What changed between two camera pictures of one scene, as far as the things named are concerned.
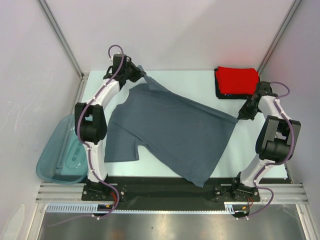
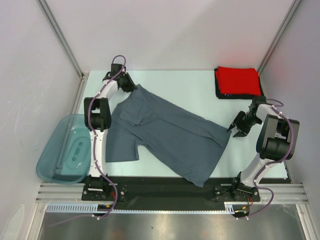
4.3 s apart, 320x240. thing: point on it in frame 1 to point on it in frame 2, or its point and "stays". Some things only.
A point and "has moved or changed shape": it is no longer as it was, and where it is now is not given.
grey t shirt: [185, 136] has moved or changed shape
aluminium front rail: [278, 193] stays
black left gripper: [138, 73] to [131, 86]
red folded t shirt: [237, 80] stays
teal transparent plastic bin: [62, 159] stays
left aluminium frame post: [61, 36] stays
